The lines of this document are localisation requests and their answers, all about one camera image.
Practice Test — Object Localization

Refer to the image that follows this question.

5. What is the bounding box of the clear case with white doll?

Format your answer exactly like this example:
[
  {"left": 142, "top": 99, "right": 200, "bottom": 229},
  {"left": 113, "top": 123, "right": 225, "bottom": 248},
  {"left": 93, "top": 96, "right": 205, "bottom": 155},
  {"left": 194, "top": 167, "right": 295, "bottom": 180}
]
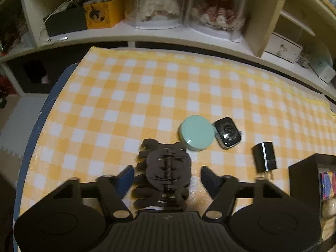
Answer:
[{"left": 125, "top": 0, "right": 186, "bottom": 29}]

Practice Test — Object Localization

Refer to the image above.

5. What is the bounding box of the black plug charger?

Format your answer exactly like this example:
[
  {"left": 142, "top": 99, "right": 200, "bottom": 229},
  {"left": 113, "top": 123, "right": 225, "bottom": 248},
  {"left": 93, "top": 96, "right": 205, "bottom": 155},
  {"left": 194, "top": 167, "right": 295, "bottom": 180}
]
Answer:
[{"left": 252, "top": 142, "right": 278, "bottom": 180}]

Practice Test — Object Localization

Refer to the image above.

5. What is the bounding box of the colourful printed box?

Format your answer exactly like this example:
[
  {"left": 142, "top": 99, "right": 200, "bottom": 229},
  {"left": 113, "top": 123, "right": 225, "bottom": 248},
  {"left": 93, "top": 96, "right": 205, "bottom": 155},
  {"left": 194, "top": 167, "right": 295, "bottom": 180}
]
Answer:
[{"left": 319, "top": 171, "right": 336, "bottom": 199}]

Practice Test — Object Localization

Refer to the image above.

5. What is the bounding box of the brown hair claw clip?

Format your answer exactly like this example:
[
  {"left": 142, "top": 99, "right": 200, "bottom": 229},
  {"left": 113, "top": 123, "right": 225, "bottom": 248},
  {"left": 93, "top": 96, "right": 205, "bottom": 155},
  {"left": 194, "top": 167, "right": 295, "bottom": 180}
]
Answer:
[{"left": 131, "top": 138, "right": 193, "bottom": 212}]

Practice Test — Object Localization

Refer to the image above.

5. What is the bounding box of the white mini drawer cabinet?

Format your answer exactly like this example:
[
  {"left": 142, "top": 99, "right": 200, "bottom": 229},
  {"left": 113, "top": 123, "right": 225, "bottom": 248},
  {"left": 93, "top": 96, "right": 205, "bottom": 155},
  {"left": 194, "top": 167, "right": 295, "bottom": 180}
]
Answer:
[{"left": 263, "top": 10, "right": 316, "bottom": 64}]

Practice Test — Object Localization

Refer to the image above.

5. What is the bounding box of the white cable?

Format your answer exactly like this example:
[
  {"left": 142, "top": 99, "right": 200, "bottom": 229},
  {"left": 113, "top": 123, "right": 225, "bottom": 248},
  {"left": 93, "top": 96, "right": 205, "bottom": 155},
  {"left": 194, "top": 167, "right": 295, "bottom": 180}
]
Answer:
[{"left": 39, "top": 0, "right": 69, "bottom": 43}]

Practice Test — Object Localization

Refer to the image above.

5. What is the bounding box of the yellow cardboard box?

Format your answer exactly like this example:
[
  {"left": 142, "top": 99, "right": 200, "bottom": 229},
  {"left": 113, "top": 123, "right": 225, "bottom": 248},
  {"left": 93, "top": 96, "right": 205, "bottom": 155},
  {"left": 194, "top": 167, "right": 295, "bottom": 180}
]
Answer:
[{"left": 83, "top": 0, "right": 124, "bottom": 29}]

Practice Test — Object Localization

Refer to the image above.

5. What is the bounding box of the wooden shelf unit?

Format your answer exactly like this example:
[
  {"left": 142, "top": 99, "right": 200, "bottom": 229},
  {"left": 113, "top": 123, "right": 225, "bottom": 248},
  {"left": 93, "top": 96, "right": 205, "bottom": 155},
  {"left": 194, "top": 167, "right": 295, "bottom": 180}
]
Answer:
[{"left": 0, "top": 0, "right": 336, "bottom": 100}]

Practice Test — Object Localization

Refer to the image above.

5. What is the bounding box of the black storage box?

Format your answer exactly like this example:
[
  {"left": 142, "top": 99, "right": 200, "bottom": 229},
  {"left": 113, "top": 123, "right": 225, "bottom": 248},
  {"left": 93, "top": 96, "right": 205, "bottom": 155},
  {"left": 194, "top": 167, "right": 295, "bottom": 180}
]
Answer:
[{"left": 288, "top": 154, "right": 336, "bottom": 243}]

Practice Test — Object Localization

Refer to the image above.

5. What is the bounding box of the clear case with pink doll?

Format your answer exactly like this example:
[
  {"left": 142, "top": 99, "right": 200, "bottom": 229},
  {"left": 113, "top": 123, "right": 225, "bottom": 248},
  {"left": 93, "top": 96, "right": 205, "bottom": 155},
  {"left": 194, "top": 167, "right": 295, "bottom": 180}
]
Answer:
[{"left": 184, "top": 0, "right": 250, "bottom": 43}]

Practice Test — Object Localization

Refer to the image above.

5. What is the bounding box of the mint green round case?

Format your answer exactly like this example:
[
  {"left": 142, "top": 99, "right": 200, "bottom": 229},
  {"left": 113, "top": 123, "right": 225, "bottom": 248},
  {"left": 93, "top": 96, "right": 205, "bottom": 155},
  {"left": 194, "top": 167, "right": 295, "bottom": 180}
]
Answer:
[{"left": 178, "top": 115, "right": 214, "bottom": 152}]

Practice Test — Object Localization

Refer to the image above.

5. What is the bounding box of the black cardboard box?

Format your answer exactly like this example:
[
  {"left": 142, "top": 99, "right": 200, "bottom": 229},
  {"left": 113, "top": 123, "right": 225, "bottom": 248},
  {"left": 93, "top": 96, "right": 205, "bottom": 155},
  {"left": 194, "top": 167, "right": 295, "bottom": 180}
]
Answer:
[{"left": 43, "top": 7, "right": 88, "bottom": 37}]

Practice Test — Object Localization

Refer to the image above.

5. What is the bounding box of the grey scrunchie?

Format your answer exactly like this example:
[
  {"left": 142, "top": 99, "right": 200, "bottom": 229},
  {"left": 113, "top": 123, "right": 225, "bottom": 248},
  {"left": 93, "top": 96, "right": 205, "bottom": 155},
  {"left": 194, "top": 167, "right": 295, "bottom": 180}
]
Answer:
[{"left": 297, "top": 52, "right": 312, "bottom": 68}]

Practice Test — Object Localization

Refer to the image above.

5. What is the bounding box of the pale blue tissue box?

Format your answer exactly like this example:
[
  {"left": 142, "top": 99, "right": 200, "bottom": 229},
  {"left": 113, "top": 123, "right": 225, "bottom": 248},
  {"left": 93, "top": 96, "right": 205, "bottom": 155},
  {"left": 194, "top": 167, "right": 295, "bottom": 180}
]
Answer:
[{"left": 310, "top": 49, "right": 336, "bottom": 84}]

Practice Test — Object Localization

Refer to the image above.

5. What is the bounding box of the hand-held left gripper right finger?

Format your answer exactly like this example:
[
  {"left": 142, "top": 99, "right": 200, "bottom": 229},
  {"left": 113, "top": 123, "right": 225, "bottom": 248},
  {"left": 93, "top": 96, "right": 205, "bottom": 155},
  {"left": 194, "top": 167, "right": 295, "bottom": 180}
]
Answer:
[{"left": 201, "top": 166, "right": 291, "bottom": 220}]

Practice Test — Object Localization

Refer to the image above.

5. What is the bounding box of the black smartwatch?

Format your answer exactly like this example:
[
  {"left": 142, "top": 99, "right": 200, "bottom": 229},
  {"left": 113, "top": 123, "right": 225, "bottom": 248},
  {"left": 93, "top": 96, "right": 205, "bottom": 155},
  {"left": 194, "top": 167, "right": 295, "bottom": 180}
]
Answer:
[{"left": 215, "top": 117, "right": 243, "bottom": 150}]

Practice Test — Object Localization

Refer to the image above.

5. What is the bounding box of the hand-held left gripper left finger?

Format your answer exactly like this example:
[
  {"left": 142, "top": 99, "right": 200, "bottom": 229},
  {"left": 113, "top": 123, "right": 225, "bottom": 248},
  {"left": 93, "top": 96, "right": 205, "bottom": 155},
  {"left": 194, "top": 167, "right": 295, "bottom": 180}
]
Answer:
[{"left": 53, "top": 166, "right": 136, "bottom": 219}]

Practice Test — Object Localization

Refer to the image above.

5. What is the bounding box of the yellow checkered tablecloth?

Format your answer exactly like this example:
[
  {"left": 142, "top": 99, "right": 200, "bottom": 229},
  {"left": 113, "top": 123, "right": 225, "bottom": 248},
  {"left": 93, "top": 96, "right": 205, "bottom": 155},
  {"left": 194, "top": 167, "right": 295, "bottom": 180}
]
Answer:
[{"left": 20, "top": 47, "right": 333, "bottom": 216}]

